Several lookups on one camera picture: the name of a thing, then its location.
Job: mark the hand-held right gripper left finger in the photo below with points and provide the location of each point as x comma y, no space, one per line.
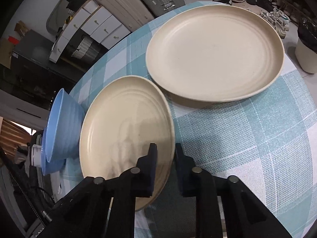
151,178

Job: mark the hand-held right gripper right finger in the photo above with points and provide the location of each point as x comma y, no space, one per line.
180,176

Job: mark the blue ribbed bowl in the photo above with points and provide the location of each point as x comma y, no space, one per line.
53,166
66,126

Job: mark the teal checked tablecloth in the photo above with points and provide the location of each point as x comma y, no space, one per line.
235,141

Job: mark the brown curtain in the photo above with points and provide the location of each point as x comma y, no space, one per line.
14,138

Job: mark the grey white woven basket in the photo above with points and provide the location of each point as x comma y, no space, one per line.
84,48

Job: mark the white desk with drawers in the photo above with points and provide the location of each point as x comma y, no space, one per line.
99,24

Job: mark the cream trash bin black liner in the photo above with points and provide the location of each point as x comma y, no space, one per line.
305,57

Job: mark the beige hard suitcase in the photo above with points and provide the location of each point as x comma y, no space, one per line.
118,2

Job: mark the pile of sneakers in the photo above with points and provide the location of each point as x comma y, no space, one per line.
275,17

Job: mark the oval mirror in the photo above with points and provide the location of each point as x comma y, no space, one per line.
53,19

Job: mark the black storage box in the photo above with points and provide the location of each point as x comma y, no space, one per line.
75,2

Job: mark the tan cardboard box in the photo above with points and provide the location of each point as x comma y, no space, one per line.
5,53

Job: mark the red packet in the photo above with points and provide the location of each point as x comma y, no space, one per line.
13,40

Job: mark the brown paper bag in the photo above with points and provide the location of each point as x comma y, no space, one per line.
22,29

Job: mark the wooden shoe rack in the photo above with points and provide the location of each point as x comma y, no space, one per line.
297,5

